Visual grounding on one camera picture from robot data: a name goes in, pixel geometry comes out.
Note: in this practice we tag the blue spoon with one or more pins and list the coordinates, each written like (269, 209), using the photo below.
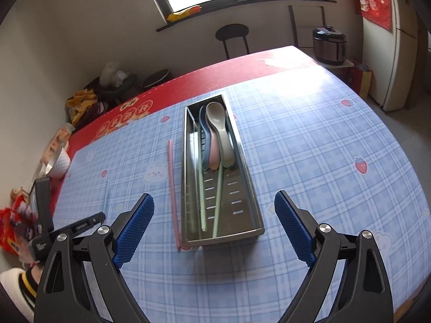
(205, 139)

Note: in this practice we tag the red patterned tablecloth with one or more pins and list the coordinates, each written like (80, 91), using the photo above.
(193, 84)

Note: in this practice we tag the small side table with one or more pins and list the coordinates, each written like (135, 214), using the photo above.
(341, 69)

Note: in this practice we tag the white refrigerator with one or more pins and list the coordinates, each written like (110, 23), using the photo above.
(397, 58)

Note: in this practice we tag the blue chopstick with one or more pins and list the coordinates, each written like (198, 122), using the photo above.
(106, 195)

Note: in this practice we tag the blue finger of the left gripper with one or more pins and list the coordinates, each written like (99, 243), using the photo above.
(83, 225)

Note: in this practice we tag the red yellow carton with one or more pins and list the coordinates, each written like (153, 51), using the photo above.
(360, 77)

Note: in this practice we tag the green chopstick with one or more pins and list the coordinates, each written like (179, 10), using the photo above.
(202, 202)
(218, 200)

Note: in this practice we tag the black electric pressure cooker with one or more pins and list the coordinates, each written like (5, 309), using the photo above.
(329, 45)

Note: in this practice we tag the black round stool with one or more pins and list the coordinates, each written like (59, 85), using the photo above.
(233, 31)

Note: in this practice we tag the clear plastic bag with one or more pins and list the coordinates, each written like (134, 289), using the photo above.
(112, 76)

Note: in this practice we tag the white ribbed bowl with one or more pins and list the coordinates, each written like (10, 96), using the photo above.
(58, 164)

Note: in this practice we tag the striped sleeve left forearm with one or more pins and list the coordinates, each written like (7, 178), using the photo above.
(18, 293)

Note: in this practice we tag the yellow snack bag pile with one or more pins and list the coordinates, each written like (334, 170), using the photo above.
(84, 107)

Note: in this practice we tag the pink chopstick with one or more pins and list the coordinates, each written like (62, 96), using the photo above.
(172, 195)

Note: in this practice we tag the beige spoon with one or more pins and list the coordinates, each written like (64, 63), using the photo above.
(217, 119)

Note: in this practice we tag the yellow package on windowsill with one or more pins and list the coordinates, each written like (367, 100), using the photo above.
(184, 13)

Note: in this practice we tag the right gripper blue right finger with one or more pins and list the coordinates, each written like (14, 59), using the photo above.
(294, 227)

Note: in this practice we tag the pink spoon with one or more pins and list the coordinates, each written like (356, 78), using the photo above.
(214, 158)

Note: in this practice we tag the red snack packets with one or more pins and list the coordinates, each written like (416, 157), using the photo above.
(17, 223)

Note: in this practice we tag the black folding chair frame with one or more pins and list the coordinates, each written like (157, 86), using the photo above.
(304, 19)

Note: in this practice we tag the stainless steel utensil tray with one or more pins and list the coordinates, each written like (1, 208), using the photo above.
(240, 215)

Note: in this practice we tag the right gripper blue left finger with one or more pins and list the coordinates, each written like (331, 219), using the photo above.
(129, 228)

